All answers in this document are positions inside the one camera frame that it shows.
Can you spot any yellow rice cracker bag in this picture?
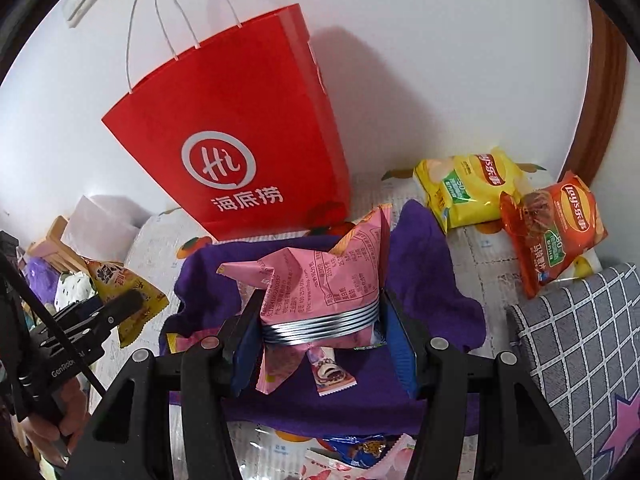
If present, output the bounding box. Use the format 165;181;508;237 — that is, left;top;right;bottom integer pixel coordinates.
85;259;169;348

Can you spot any pink chip bag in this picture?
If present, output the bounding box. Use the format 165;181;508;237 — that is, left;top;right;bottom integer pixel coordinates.
217;204;392;394

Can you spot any left hand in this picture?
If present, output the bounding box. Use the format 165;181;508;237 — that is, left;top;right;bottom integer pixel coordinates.
21;377;90;468

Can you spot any wooden side shelf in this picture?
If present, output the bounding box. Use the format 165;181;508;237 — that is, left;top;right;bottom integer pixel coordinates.
27;216;89;274

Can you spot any blue snack packet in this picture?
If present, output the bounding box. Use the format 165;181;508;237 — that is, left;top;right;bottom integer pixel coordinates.
319;434;397;469

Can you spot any grey checked cloth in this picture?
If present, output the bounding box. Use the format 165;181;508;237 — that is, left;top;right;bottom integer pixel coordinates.
508;263;639;479

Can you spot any white Miniso bag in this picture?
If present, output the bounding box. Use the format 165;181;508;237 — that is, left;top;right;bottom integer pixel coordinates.
61;195;149;262

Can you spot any small pink wafer packet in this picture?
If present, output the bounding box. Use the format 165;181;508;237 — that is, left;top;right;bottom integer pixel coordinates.
306;347;357;396

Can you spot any purple towel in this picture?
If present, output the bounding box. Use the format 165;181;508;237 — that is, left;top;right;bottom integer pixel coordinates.
158;200;486;437

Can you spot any fruit print tablecloth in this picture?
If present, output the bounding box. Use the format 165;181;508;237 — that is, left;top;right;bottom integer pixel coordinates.
89;164;604;480

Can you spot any red Lays chip bag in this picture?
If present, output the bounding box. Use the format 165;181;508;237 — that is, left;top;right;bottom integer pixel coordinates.
499;171;608;298

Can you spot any yellow Lays chip bag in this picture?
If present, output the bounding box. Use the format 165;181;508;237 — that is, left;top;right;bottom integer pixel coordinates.
413;148;533;234

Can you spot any red paper shopping bag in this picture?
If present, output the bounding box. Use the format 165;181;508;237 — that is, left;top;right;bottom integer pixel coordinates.
103;4;350;240

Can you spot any brown wooden door frame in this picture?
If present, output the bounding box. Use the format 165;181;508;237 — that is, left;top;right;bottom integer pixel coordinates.
561;0;627;185

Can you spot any white wall switch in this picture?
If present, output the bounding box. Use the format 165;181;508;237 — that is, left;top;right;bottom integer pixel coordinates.
61;0;98;28

